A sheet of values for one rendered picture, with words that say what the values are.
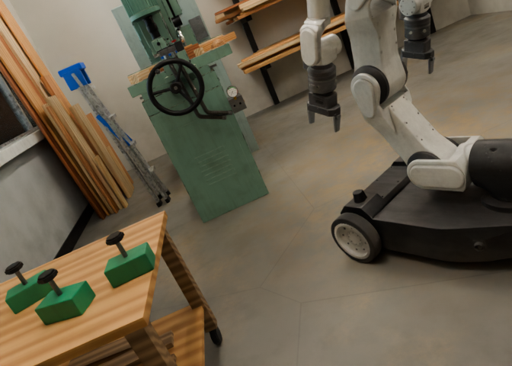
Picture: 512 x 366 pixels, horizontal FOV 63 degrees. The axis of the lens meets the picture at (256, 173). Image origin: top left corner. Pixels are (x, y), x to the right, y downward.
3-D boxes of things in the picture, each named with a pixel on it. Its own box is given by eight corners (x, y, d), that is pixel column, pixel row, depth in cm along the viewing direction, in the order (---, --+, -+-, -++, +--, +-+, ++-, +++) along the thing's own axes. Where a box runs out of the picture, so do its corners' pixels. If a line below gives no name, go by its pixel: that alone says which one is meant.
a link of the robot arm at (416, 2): (435, 20, 150) (436, -14, 144) (419, 30, 145) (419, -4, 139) (406, 19, 158) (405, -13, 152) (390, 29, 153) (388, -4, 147)
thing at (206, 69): (144, 101, 230) (141, 94, 228) (148, 96, 250) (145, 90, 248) (211, 71, 230) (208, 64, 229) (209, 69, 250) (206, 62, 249)
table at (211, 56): (129, 100, 219) (123, 89, 217) (136, 94, 248) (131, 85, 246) (235, 52, 220) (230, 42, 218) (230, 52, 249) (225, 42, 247)
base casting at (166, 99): (148, 117, 233) (140, 102, 230) (156, 104, 287) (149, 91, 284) (222, 85, 233) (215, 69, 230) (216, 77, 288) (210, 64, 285)
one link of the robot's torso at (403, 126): (476, 159, 146) (400, 45, 145) (449, 189, 136) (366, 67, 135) (440, 171, 160) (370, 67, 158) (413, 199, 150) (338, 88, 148)
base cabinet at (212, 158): (202, 223, 255) (147, 118, 232) (200, 192, 310) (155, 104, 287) (270, 193, 256) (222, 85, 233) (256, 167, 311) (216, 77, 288)
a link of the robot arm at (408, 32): (440, 52, 155) (440, 20, 149) (426, 62, 151) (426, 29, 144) (408, 49, 164) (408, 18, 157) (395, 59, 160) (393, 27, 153)
